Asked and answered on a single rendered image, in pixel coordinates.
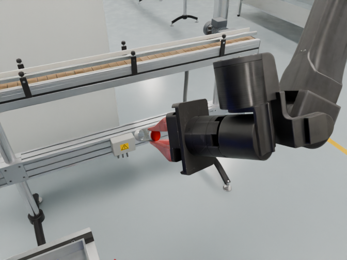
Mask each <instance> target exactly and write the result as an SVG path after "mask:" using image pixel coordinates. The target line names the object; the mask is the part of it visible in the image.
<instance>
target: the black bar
mask: <svg viewBox="0 0 347 260"><path fill-rule="evenodd" d="M82 238H83V239H84V241H85V244H88V243H90V242H93V241H94V238H93V235H92V231H90V232H88V233H85V234H83V235H80V236H77V237H74V238H72V239H69V240H67V241H64V242H61V243H59V244H56V245H54V246H51V247H49V248H46V249H44V250H41V251H38V252H36V253H33V254H31V255H28V256H25V257H23V258H20V259H18V260H27V259H30V258H32V257H35V256H38V255H40V254H43V253H46V252H49V251H51V250H54V249H57V248H59V247H62V246H64V245H67V244H69V243H72V242H75V241H77V240H80V239H82Z"/></svg>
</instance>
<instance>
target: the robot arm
mask: <svg viewBox="0 0 347 260"><path fill-rule="evenodd" d="M346 61H347V0H314V2H313V5H312V7H311V11H310V13H309V16H308V19H307V22H306V24H305V27H304V30H303V32H302V35H301V38H300V40H299V43H298V45H297V48H296V50H295V52H294V54H293V57H292V59H291V61H290V63H289V65H288V66H287V67H286V69H285V70H284V72H283V74H282V76H281V79H280V82H279V79H278V74H277V69H276V63H275V58H274V56H273V54H271V53H269V52H266V53H260V54H257V53H254V54H253V55H252V54H250V55H248V56H243V57H241V56H239V57H237V58H232V59H227V60H218V61H217V62H213V68H214V74H215V81H216V87H217V94H218V101H219V107H220V109H222V110H228V112H229V113H243V112H253V113H250V114H237V115H214V116H210V115H209V109H208V101H207V99H197V100H192V101H187V102H180V103H174V104H172V108H175V112H170V113H167V115H166V117H164V118H163V119H162V120H161V121H160V122H159V123H158V124H156V125H155V126H153V127H150V128H148V130H149V131H159V132H167V131H168V138H169V139H161V140H158V141H150V144H152V145H153V146H154V147H156V148H157V149H158V150H159V151H160V152H161V153H162V154H163V155H164V156H165V158H166V159H167V160H168V161H170V162H179V161H182V167H183V171H181V172H180V173H181V174H183V175H192V174H194V173H196V172H198V171H200V170H203V169H205V168H207V167H209V166H211V165H213V164H214V157H222V158H235V159H249V160H262V161H265V160H267V159H269V158H270V156H271V154H272V153H273V152H275V147H276V144H280V145H284V146H287V147H291V148H295V149H296V148H299V147H304V148H308V149H317V148H319V147H321V146H322V145H324V144H325V143H326V142H327V141H328V139H329V138H330V136H331V135H332V133H333V130H334V125H335V123H336V120H337V117H338V114H339V111H340V109H341V107H340V106H339V105H337V104H336V103H337V100H338V98H339V95H340V92H341V89H342V86H343V84H342V79H343V74H344V69H345V65H346Z"/></svg>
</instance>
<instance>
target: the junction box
mask: <svg viewBox="0 0 347 260"><path fill-rule="evenodd" d="M110 142H111V148H112V152H113V155H114V156H118V155H121V154H124V153H127V152H131V151H134V150H136V147H135V138H134V136H133V134H132V133H127V134H124V135H120V136H117V137H113V138H110Z"/></svg>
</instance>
